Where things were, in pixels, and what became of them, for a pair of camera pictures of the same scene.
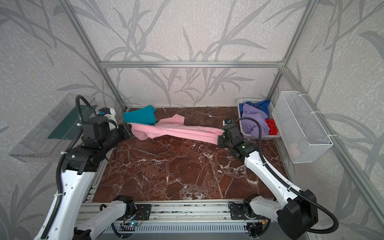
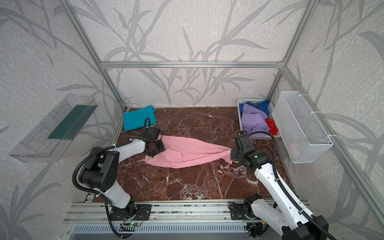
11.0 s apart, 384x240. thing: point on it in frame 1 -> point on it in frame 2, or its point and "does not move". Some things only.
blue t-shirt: x=263 y=105 does not move
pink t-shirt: x=174 y=127 -> x=180 y=152
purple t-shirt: x=251 y=126 does not move
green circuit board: x=134 y=224 does not move
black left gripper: x=125 y=131 -> x=157 y=147
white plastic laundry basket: x=261 y=109 does not move
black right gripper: x=223 y=140 -> x=235 y=153
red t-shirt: x=273 y=129 does not move
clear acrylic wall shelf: x=55 y=134 does not move
